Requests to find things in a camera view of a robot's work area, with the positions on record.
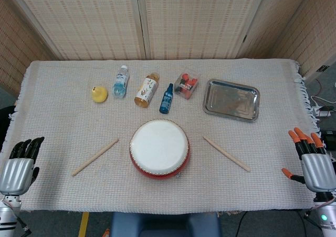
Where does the black-fingered silver left robot hand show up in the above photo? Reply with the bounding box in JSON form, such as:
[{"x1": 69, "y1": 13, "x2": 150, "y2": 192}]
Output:
[{"x1": 0, "y1": 136, "x2": 45, "y2": 195}]

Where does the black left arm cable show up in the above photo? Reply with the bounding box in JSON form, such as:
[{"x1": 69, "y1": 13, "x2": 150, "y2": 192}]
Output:
[{"x1": 9, "y1": 204, "x2": 32, "y2": 234}]

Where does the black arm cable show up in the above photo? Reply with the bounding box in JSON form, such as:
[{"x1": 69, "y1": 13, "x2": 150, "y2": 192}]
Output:
[
  {"x1": 9, "y1": 204, "x2": 32, "y2": 234},
  {"x1": 303, "y1": 208, "x2": 320, "y2": 219}
]

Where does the yellow toy pear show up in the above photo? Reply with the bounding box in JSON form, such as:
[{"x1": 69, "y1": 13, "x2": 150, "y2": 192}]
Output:
[{"x1": 91, "y1": 86, "x2": 109, "y2": 104}]

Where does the beige woven tablecloth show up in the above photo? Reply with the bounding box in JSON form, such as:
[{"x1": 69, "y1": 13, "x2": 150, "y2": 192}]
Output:
[{"x1": 0, "y1": 58, "x2": 336, "y2": 213}]

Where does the black bulky object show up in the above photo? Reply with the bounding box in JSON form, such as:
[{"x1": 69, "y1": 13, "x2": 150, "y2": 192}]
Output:
[{"x1": 0, "y1": 106, "x2": 15, "y2": 152}]

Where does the stainless steel tray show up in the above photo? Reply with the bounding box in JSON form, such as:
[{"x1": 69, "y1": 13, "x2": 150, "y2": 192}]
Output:
[{"x1": 202, "y1": 78, "x2": 260, "y2": 123}]

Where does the white power strip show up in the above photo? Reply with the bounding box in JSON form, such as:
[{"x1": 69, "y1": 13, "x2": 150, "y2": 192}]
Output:
[{"x1": 313, "y1": 107, "x2": 333, "y2": 118}]

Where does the woven bamboo screen panel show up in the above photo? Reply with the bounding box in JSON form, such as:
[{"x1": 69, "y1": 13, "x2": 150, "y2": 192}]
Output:
[
  {"x1": 236, "y1": 0, "x2": 316, "y2": 59},
  {"x1": 272, "y1": 0, "x2": 336, "y2": 84},
  {"x1": 0, "y1": 0, "x2": 57, "y2": 96},
  {"x1": 135, "y1": 0, "x2": 271, "y2": 60},
  {"x1": 0, "y1": 0, "x2": 148, "y2": 61}
]

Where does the small blue spray bottle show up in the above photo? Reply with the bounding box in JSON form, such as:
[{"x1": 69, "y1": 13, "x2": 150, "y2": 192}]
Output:
[{"x1": 159, "y1": 83, "x2": 174, "y2": 115}]

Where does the orange-tipped silver right robot hand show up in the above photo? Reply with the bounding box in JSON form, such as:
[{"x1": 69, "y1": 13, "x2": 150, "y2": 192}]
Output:
[{"x1": 281, "y1": 127, "x2": 336, "y2": 194}]

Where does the black floor box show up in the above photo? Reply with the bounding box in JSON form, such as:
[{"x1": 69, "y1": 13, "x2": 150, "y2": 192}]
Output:
[{"x1": 320, "y1": 130, "x2": 336, "y2": 151}]

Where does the clear box of red items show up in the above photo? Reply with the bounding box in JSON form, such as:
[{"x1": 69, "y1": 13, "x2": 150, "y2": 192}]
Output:
[{"x1": 173, "y1": 67, "x2": 202, "y2": 100}]

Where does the amber tea bottle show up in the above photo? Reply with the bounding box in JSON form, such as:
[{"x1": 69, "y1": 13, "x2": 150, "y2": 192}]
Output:
[{"x1": 134, "y1": 72, "x2": 160, "y2": 108}]

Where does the wooden drumstick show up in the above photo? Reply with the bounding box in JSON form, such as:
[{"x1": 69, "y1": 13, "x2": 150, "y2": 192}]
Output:
[
  {"x1": 71, "y1": 138, "x2": 120, "y2": 177},
  {"x1": 203, "y1": 136, "x2": 251, "y2": 173}
]

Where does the clear water bottle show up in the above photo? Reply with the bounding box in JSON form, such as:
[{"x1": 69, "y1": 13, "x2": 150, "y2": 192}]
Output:
[{"x1": 112, "y1": 65, "x2": 130, "y2": 99}]

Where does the red drum with white head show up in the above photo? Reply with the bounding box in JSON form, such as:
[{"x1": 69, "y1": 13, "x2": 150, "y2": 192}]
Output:
[{"x1": 129, "y1": 118, "x2": 190, "y2": 181}]

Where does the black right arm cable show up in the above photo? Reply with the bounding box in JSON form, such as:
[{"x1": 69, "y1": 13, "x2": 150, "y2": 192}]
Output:
[{"x1": 303, "y1": 208, "x2": 320, "y2": 219}]

